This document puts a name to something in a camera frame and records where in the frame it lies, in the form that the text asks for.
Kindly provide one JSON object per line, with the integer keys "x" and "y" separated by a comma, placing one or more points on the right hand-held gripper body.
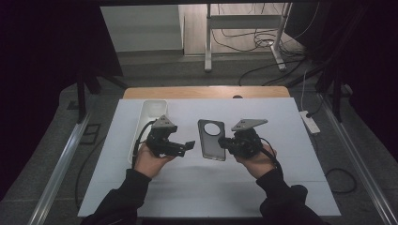
{"x": 245, "y": 142}

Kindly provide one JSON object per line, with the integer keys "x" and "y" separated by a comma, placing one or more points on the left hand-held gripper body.
{"x": 161, "y": 137}

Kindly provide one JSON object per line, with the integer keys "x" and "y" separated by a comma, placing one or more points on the white power strip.
{"x": 310, "y": 122}

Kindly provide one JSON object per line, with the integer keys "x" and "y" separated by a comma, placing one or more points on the person's right hand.
{"x": 256, "y": 164}

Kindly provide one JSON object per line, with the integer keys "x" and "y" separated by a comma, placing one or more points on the grey translucent phone case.
{"x": 216, "y": 151}

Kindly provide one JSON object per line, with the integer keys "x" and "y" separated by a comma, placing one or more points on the person's left hand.
{"x": 150, "y": 164}

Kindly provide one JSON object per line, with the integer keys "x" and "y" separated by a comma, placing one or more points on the black curtain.
{"x": 363, "y": 56}
{"x": 40, "y": 62}

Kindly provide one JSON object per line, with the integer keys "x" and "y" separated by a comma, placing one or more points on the aluminium rail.
{"x": 359, "y": 162}
{"x": 59, "y": 168}

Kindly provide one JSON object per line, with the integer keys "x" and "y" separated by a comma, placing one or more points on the wooden table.
{"x": 187, "y": 92}

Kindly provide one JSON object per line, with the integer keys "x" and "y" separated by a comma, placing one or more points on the white metal desk frame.
{"x": 208, "y": 37}

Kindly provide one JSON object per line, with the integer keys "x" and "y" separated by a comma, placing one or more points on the white table sheet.
{"x": 194, "y": 187}

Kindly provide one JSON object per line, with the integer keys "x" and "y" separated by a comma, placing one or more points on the white plastic bin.
{"x": 154, "y": 108}

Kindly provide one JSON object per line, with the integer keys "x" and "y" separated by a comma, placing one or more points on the black stand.
{"x": 82, "y": 97}

